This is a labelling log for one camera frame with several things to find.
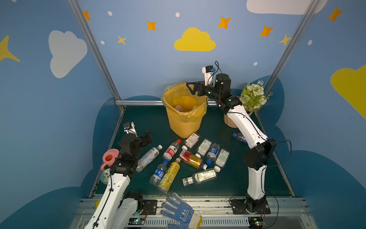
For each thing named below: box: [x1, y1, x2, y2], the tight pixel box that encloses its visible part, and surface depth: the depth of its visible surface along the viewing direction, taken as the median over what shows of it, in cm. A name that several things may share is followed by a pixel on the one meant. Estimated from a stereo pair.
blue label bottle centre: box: [205, 142, 221, 166], surface depth 92 cm
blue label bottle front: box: [149, 159, 169, 188], surface depth 83 cm
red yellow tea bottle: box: [179, 149, 208, 170], surface depth 88 cm
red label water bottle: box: [162, 138, 183, 162], surface depth 91 cm
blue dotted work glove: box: [160, 192, 203, 229], surface depth 73 cm
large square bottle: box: [182, 168, 218, 187], surface depth 82 cm
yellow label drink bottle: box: [157, 157, 182, 194], surface depth 82 cm
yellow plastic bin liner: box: [161, 81, 209, 123], surface depth 92 cm
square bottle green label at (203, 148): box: [194, 137, 213, 159], surface depth 96 cm
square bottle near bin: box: [184, 132, 200, 149], surface depth 100 cm
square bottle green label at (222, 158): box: [213, 147, 231, 173], surface depth 92 cm
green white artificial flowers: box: [239, 80, 274, 113], surface depth 93 cm
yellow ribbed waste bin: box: [162, 83, 209, 139], surface depth 92 cm
